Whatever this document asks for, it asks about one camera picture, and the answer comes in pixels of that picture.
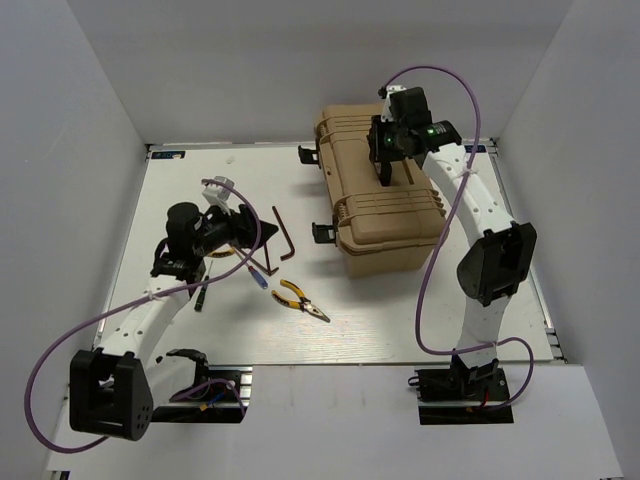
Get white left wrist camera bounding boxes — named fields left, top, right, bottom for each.
left=201, top=176, right=235, bottom=201

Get large brown hex key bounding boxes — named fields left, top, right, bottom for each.
left=272, top=206, right=296, bottom=262

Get blue red screwdriver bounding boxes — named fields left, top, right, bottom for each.
left=233, top=248, right=269, bottom=290

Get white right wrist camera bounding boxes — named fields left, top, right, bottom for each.
left=377, top=84, right=407, bottom=123

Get black green screwdriver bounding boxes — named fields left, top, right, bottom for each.
left=194, top=261, right=213, bottom=313

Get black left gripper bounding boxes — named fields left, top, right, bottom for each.
left=194, top=198, right=278, bottom=257

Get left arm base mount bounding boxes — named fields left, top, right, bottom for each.
left=151, top=366, right=253, bottom=424

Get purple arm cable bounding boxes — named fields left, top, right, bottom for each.
left=382, top=65, right=534, bottom=412
left=23, top=177, right=263, bottom=454

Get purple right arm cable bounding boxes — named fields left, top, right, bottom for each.
left=382, top=65, right=534, bottom=412

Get orange handled tool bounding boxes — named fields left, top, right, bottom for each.
left=209, top=248, right=235, bottom=259

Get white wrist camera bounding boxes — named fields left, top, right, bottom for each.
left=377, top=84, right=407, bottom=123
left=201, top=176, right=235, bottom=201

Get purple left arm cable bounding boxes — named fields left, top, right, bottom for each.
left=23, top=177, right=263, bottom=454

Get blue XDOF label sticker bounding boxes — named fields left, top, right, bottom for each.
left=151, top=150, right=186, bottom=160

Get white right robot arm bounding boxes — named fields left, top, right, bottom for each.
left=368, top=85, right=537, bottom=407

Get yellow black needle-nose pliers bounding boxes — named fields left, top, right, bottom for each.
left=271, top=279, right=331, bottom=323

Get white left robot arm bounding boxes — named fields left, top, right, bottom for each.
left=69, top=202, right=278, bottom=441

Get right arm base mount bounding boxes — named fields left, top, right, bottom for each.
left=407, top=355, right=514, bottom=426

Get tan plastic toolbox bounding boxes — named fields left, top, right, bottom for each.
left=314, top=103, right=446, bottom=278

